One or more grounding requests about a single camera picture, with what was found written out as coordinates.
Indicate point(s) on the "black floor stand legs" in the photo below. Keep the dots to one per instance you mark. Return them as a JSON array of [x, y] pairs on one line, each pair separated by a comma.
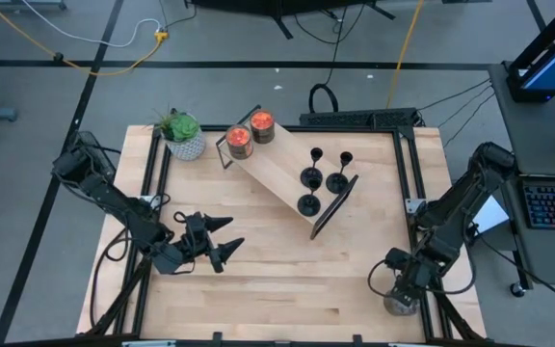
[[277, 6]]

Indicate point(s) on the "laptop with backlit keyboard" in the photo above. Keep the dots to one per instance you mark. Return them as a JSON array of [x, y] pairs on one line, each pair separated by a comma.
[[554, 205]]

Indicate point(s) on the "green succulent in patterned pot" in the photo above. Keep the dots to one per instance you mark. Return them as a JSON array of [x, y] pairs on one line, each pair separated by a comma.
[[183, 130]]

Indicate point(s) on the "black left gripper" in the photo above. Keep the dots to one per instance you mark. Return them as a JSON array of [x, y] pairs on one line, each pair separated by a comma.
[[196, 238]]

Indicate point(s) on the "black power strip bar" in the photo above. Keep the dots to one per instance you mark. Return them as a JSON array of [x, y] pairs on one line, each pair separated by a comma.
[[345, 118]]

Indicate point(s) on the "black caster wheel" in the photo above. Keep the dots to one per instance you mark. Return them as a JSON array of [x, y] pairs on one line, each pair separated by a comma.
[[517, 289]]

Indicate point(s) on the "grey side desk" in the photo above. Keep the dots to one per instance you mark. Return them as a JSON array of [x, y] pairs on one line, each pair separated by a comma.
[[542, 135]]

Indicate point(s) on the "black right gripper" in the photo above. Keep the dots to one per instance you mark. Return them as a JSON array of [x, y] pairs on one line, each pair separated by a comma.
[[414, 279]]

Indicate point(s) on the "black power supply box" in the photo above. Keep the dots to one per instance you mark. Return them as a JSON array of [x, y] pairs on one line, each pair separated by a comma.
[[104, 152]]

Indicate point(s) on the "black table extrusion frame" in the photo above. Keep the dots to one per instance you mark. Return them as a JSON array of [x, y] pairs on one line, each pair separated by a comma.
[[139, 301]]

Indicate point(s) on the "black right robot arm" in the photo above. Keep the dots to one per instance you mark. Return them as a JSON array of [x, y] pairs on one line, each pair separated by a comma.
[[460, 202]]

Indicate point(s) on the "white paper sheet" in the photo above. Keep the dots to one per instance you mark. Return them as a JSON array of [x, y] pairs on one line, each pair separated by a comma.
[[494, 214]]

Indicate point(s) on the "wooden shelf riser black frame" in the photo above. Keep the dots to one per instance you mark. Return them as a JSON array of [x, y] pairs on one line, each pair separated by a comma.
[[277, 164]]

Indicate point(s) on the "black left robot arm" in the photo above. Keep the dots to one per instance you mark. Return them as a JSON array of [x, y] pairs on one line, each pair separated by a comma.
[[113, 202]]

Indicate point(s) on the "orange candle glass jar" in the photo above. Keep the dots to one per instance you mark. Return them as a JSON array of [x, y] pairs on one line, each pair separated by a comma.
[[262, 121], [239, 137]]

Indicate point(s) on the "grey candle glass jar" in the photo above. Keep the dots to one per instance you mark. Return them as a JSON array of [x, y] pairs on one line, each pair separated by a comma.
[[395, 308]]

